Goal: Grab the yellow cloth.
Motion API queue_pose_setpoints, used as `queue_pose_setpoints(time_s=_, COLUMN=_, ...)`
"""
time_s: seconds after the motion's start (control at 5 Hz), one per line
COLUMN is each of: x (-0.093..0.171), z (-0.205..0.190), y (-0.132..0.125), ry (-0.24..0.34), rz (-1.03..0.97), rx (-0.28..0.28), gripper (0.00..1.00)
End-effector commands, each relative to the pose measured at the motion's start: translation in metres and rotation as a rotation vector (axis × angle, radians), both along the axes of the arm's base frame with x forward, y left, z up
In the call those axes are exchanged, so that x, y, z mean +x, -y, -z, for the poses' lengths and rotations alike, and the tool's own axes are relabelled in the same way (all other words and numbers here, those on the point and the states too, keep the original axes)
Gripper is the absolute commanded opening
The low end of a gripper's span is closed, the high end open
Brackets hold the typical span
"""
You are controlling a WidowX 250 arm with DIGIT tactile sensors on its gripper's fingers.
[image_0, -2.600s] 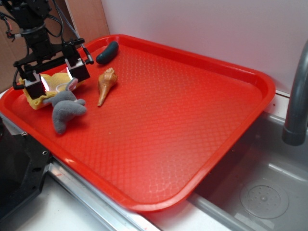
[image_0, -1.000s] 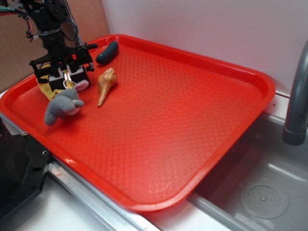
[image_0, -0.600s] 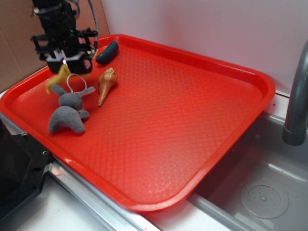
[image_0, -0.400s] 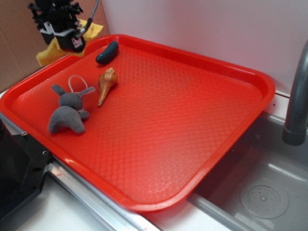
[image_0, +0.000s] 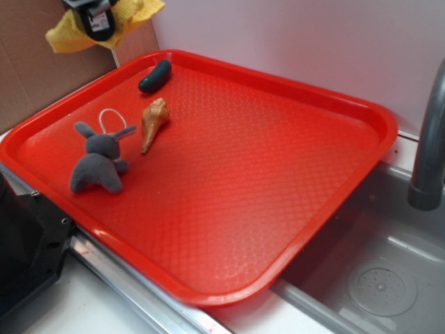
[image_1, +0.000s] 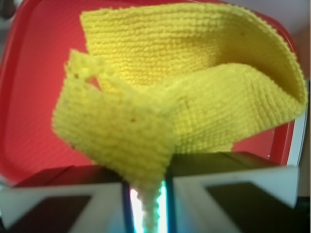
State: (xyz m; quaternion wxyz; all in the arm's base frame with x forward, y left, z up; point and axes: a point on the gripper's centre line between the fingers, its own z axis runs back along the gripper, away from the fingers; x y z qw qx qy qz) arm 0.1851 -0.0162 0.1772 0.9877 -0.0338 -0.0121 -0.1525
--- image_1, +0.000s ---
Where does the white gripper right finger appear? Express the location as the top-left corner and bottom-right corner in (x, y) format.
(166, 152), (311, 233)

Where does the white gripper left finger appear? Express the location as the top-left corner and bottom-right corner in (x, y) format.
(0, 166), (133, 233)

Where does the yellow cloth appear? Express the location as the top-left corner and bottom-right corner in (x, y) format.
(52, 3), (308, 233)

